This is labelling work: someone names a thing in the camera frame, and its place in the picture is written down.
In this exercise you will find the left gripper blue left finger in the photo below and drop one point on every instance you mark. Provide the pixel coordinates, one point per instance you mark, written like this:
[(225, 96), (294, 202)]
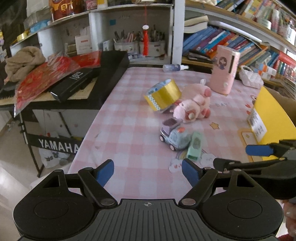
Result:
[(99, 176)]

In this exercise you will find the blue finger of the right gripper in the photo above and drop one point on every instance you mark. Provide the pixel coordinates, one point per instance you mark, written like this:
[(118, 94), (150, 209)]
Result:
[(284, 148), (284, 165)]

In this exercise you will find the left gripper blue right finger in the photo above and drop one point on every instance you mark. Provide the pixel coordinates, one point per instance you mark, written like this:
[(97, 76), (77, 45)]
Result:
[(194, 173)]

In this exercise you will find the green correction tape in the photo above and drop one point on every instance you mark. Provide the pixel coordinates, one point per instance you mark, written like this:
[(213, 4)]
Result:
[(195, 147)]

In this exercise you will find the grey toy car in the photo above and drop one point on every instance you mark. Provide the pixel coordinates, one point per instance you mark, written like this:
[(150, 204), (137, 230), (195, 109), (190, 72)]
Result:
[(174, 134)]

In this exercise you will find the pink pig plush toy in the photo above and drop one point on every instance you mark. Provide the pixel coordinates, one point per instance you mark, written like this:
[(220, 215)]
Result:
[(194, 103)]

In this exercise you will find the gold tape roll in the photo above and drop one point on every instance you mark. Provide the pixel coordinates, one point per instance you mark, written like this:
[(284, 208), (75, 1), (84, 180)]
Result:
[(162, 95)]

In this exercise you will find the person's right hand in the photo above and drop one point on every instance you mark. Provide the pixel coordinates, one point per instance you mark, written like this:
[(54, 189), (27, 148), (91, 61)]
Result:
[(290, 215)]

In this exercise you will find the yellow cardboard box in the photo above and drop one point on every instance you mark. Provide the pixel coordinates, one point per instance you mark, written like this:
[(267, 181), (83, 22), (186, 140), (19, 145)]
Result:
[(272, 117)]

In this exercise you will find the pink checkered tablecloth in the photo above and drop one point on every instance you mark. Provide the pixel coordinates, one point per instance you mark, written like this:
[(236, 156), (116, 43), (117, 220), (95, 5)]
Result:
[(126, 130)]

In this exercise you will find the white quilted handbag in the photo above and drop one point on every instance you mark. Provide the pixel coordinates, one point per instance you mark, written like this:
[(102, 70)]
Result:
[(250, 78)]

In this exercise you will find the black long box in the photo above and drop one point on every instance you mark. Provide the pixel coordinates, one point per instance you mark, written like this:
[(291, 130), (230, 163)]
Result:
[(72, 84)]

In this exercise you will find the pink humidifier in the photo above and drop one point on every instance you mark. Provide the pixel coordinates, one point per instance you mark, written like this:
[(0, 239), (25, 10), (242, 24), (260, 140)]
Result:
[(225, 65)]

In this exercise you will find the black electric keyboard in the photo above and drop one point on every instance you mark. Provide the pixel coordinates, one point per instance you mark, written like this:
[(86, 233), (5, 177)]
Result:
[(113, 66)]

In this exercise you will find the blue spray bottle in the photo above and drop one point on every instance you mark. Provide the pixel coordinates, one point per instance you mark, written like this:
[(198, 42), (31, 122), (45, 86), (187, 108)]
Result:
[(174, 67)]

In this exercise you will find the white bookshelf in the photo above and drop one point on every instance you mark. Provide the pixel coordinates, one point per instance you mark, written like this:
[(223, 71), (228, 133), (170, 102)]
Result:
[(168, 18)]

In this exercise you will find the red plastic bag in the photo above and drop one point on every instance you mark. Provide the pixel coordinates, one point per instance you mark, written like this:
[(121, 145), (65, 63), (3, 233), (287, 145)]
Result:
[(49, 73)]

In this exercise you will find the row of leaning books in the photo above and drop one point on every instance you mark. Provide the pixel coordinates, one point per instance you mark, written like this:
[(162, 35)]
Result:
[(202, 46)]

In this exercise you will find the white pen holder box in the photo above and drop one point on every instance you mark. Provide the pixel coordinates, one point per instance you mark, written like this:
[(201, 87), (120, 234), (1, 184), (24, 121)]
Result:
[(156, 49)]

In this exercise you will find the beige cloth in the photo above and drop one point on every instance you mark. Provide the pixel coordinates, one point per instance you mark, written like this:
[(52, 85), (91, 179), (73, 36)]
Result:
[(23, 62)]

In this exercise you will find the red tassel ornament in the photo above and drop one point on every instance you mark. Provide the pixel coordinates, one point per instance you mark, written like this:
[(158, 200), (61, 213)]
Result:
[(145, 29)]

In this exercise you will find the fortune god lantern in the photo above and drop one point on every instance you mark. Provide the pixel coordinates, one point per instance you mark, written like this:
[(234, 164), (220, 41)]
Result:
[(64, 8)]

